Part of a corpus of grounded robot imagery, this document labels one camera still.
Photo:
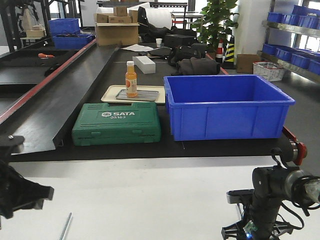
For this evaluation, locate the striped traffic cone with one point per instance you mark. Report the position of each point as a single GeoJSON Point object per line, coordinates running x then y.
{"type": "Point", "coordinates": [229, 57]}

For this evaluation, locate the beige plastic tray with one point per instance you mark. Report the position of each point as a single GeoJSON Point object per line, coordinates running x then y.
{"type": "Point", "coordinates": [111, 94]}

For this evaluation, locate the large cardboard box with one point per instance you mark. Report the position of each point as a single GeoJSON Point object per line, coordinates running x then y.
{"type": "Point", "coordinates": [115, 30]}

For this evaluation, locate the red conveyor end bracket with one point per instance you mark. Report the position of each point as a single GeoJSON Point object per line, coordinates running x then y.
{"type": "Point", "coordinates": [299, 149]}

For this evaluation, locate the large blue plastic bin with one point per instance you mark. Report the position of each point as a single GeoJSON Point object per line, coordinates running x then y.
{"type": "Point", "coordinates": [225, 107]}

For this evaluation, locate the screwdriver green black handle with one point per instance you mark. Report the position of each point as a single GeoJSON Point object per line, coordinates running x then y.
{"type": "Point", "coordinates": [65, 227]}

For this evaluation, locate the black bag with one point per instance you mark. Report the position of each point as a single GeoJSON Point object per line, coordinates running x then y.
{"type": "Point", "coordinates": [189, 62]}

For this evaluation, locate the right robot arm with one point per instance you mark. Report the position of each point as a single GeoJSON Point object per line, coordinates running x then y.
{"type": "Point", "coordinates": [290, 183]}

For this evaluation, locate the white rectangular box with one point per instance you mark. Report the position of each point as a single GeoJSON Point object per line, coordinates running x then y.
{"type": "Point", "coordinates": [145, 64]}

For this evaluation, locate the potted green plant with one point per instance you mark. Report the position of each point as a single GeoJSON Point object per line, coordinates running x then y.
{"type": "Point", "coordinates": [217, 23]}

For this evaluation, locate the brown cardboard box floor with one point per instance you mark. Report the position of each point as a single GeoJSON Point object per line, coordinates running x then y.
{"type": "Point", "coordinates": [244, 63]}

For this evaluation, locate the white paper cup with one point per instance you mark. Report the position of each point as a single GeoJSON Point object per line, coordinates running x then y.
{"type": "Point", "coordinates": [158, 42]}

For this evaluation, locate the orange handled tool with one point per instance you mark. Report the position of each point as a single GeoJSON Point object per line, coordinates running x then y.
{"type": "Point", "coordinates": [45, 56]}

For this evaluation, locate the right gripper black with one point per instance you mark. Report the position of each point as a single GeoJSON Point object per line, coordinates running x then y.
{"type": "Point", "coordinates": [258, 219]}

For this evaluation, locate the orange juice bottle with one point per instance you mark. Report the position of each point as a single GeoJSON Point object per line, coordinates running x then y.
{"type": "Point", "coordinates": [131, 80]}

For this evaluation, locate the small metal tray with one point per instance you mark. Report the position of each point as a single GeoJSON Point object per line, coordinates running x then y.
{"type": "Point", "coordinates": [142, 95]}

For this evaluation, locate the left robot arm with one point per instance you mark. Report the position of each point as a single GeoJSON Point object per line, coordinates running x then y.
{"type": "Point", "coordinates": [17, 192]}

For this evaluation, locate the blue bin far left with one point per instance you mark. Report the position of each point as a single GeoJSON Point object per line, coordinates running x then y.
{"type": "Point", "coordinates": [66, 34]}

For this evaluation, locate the green SATA tool case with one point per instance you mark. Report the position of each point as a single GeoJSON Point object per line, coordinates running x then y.
{"type": "Point", "coordinates": [102, 124]}

